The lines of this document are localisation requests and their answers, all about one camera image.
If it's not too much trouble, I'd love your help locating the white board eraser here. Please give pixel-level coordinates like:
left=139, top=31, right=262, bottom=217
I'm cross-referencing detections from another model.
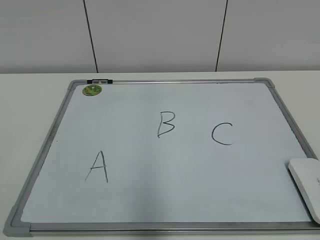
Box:
left=288, top=158, right=320, bottom=224

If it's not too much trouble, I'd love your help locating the round green magnet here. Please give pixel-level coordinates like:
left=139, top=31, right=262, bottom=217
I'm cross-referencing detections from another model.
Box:
left=82, top=84, right=102, bottom=97

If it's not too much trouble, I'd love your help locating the white board with grey frame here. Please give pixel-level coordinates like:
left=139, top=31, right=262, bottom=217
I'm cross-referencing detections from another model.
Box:
left=3, top=78, right=320, bottom=237

